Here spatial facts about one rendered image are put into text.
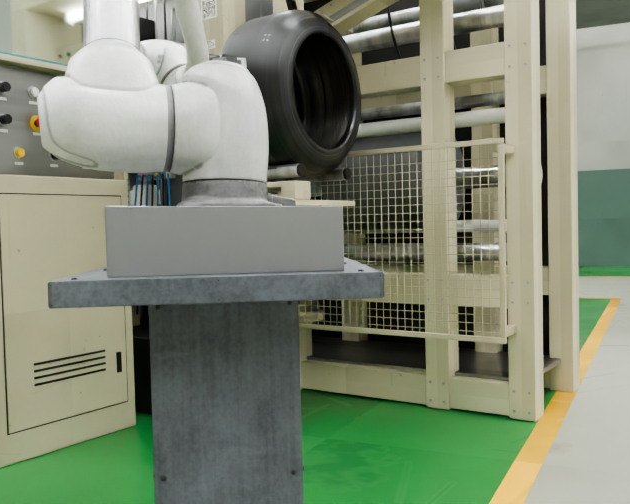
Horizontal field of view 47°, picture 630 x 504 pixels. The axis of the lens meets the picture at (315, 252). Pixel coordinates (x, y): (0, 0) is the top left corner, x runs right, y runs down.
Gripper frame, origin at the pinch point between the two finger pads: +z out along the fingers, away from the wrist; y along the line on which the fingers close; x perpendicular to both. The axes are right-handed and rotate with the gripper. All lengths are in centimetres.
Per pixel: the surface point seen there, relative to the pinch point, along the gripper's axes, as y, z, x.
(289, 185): -9.0, 8.0, 39.4
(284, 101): -11.1, 7.2, 13.1
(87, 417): 58, -32, 111
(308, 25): -11.3, 24.5, -11.0
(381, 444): -31, 13, 126
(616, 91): 80, 932, 3
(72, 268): 57, -29, 60
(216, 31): 29.2, 25.8, -15.8
